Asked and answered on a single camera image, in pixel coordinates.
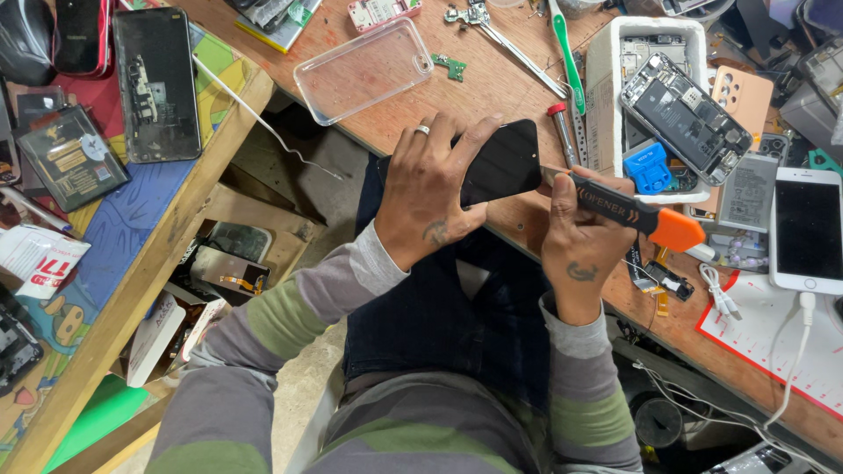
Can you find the person's right hand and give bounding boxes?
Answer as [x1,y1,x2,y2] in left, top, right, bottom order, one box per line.
[537,165,638,325]

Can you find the person's left hand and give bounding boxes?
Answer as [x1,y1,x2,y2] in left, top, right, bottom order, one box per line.
[374,112,505,272]

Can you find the black orange pry tool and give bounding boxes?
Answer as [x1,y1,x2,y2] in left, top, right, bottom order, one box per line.
[540,165,706,254]

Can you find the black smartphone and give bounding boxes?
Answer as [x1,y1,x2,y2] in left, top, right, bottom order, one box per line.
[377,119,543,209]

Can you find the blue plastic tool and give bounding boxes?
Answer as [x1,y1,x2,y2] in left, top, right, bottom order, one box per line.
[622,141,673,196]

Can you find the perforated metal spudger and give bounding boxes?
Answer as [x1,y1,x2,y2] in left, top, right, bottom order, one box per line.
[570,99,590,167]

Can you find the person's dark jeans legs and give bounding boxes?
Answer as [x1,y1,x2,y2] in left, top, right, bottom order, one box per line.
[341,154,555,412]

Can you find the red capped metal screwdriver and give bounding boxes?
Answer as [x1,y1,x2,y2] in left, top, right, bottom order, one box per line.
[546,102,581,169]

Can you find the small green circuit board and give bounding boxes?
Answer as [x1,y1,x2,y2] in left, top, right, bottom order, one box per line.
[431,53,468,83]

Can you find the clear phone case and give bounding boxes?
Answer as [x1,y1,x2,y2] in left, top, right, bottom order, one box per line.
[293,17,435,127]

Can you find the white foam box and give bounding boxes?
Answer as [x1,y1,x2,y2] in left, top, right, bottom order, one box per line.
[584,16,712,205]

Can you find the opened smartphone with battery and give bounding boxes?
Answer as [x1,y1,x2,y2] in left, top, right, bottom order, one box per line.
[620,52,753,188]

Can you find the metal tweezers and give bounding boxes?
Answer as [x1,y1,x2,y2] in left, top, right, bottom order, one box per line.
[444,3,569,100]

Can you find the grey phone battery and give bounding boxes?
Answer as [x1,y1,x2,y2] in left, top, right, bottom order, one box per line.
[716,152,781,234]

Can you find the pink white device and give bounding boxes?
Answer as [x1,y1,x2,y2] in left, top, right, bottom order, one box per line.
[347,0,424,34]

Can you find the green white toothbrush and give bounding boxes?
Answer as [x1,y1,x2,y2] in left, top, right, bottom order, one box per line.
[547,0,587,117]

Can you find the white red bordered work mat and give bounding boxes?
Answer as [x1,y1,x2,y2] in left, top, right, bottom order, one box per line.
[695,269,843,423]

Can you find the yellow edged book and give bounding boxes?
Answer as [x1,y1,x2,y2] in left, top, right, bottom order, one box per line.
[233,0,324,55]

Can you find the shelf of phone parts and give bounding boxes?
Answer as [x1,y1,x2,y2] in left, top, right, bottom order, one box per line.
[108,181,324,396]

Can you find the white smartphone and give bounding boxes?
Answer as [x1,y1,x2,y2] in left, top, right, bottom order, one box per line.
[768,166,843,296]

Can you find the peach phone case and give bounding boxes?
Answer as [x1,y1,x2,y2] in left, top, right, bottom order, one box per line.
[709,64,775,143]

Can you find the person's striped sweater torso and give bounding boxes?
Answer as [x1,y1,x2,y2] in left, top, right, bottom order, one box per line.
[306,370,555,474]

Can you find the wooden side bench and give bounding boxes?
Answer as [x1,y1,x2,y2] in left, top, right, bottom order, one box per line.
[0,0,276,474]

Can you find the black backless phone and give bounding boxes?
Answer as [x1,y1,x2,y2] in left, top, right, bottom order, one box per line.
[111,6,203,165]

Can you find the colourful cartoon mat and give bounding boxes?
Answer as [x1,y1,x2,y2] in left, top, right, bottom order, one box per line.
[0,0,254,462]

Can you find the black gold printed package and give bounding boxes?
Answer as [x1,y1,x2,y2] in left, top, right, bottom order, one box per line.
[14,104,132,213]

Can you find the black phone red case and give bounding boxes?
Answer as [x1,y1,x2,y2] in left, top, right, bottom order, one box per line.
[52,0,114,79]

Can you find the white red packet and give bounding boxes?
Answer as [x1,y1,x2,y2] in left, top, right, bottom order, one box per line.
[0,223,92,301]

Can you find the white pen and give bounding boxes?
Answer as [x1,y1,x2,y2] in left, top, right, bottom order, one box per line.
[0,186,75,233]

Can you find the green plastic sheet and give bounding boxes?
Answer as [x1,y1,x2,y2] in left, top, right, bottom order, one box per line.
[42,374,154,474]

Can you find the black computer mouse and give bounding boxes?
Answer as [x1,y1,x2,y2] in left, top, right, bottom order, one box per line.
[0,0,58,87]

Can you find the black dismantled device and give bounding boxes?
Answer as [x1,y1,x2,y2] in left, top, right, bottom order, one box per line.
[0,302,45,398]

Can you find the black flex cable part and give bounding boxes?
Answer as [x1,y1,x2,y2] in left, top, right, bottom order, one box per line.
[627,242,696,318]

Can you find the bundled white cable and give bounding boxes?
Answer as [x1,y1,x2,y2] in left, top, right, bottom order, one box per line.
[697,262,744,322]

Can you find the thin white cable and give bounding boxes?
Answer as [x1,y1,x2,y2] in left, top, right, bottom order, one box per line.
[190,54,345,183]

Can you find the white charging cable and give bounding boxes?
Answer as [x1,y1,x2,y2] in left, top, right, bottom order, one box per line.
[763,291,818,430]

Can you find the grey phone frame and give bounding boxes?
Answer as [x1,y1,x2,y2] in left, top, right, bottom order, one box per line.
[779,36,843,142]

